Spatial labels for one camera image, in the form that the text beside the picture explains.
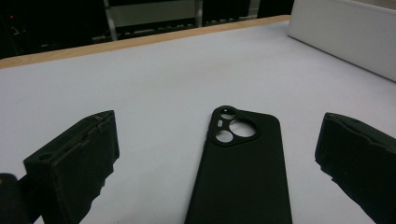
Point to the white stand leg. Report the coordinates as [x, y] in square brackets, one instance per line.
[110, 21]

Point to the white plastic bin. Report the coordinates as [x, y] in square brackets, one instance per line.
[342, 34]

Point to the black phone case triangular cutout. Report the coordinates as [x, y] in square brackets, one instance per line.
[243, 180]

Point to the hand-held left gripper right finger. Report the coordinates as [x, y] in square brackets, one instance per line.
[364, 161]

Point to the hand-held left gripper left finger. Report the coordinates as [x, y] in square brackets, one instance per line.
[71, 168]

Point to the white table sheet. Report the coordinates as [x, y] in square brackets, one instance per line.
[155, 77]

